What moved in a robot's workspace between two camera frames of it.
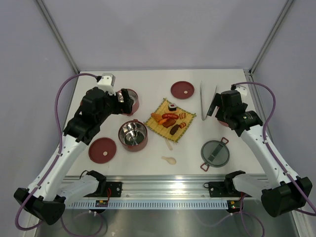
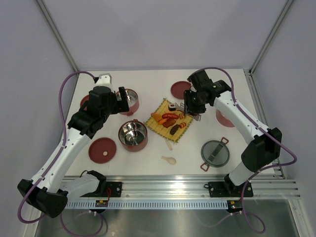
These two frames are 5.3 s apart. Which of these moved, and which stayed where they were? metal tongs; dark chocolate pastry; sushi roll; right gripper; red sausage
Moved: right gripper; metal tongs
Stayed: sushi roll; dark chocolate pastry; red sausage
